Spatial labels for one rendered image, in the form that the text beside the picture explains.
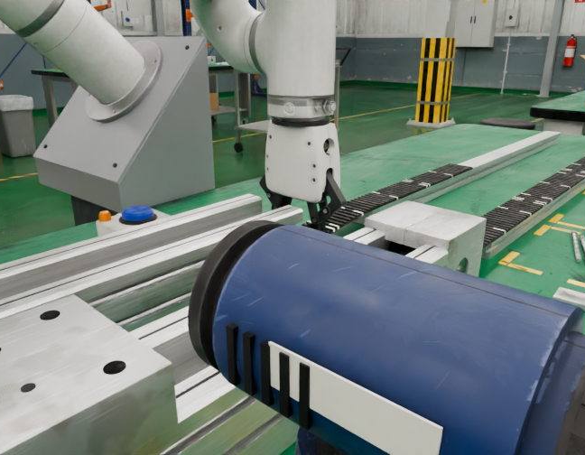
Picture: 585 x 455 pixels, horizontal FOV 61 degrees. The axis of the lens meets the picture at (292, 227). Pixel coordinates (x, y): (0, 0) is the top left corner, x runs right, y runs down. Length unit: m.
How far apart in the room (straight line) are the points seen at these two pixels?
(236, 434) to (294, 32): 0.44
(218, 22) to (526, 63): 11.39
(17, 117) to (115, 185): 4.66
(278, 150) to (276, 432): 0.39
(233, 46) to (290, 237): 0.52
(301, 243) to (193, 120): 0.82
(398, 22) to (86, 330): 13.01
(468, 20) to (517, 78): 1.61
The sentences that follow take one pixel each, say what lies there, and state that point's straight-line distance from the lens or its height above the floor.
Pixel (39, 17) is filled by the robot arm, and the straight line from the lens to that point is 0.93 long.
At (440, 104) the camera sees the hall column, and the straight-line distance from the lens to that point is 6.98.
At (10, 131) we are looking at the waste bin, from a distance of 5.54.
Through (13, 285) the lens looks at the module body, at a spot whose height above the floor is 0.85.
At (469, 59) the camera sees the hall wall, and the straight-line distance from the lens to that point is 12.36.
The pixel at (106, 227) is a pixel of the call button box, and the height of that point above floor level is 0.84.
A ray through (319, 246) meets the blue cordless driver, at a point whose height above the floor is 1.00.
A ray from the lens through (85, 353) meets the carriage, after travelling 0.29.
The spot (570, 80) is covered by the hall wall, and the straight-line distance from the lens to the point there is 11.72.
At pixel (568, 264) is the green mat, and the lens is 0.76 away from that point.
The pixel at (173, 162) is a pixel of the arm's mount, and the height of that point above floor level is 0.85.
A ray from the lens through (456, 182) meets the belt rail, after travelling 1.06.
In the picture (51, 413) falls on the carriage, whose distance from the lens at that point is 0.25.
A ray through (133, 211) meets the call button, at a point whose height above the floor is 0.85.
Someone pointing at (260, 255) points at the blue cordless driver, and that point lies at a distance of 0.15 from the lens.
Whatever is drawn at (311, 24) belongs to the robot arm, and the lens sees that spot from 0.61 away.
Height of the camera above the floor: 1.06
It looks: 20 degrees down
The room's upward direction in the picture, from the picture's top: straight up
